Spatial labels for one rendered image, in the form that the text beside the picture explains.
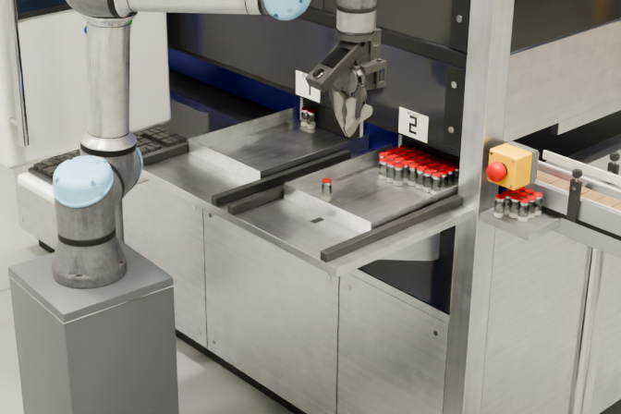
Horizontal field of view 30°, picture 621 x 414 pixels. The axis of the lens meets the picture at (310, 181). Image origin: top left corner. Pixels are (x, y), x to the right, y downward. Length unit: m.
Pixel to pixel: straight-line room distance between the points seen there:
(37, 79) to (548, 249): 1.28
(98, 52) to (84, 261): 0.42
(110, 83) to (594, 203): 1.01
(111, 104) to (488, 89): 0.76
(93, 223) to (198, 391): 1.22
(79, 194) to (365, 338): 0.91
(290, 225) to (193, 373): 1.22
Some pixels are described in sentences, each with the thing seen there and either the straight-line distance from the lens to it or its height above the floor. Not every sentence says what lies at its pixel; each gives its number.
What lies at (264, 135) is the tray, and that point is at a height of 0.88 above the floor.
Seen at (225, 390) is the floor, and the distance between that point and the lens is 3.41.
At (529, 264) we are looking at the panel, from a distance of 2.68.
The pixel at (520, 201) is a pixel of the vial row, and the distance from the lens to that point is 2.40.
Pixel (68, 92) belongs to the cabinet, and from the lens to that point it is 2.91.
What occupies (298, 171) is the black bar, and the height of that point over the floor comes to 0.90.
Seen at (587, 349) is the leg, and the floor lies 0.57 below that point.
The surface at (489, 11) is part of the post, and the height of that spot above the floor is 1.31.
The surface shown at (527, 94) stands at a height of 1.11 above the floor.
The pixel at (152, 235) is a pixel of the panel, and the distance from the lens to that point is 3.48.
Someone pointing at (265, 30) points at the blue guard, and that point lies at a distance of 2.81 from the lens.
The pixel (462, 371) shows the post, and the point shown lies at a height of 0.48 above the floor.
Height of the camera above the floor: 1.91
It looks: 24 degrees down
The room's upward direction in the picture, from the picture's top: 1 degrees clockwise
